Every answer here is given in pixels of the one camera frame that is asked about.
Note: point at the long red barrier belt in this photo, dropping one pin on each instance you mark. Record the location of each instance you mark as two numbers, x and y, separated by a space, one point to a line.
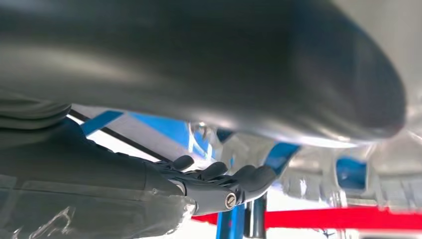
329 218

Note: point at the black barrier post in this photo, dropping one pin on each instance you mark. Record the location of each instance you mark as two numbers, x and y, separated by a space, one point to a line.
255 217

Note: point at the blue metal shelf rack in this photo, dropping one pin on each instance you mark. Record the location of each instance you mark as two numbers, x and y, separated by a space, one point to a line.
165 127

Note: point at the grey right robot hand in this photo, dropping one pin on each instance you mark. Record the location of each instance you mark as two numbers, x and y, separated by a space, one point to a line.
197 66

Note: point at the short red barrier belt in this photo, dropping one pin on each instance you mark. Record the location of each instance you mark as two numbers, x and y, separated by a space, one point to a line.
211 218

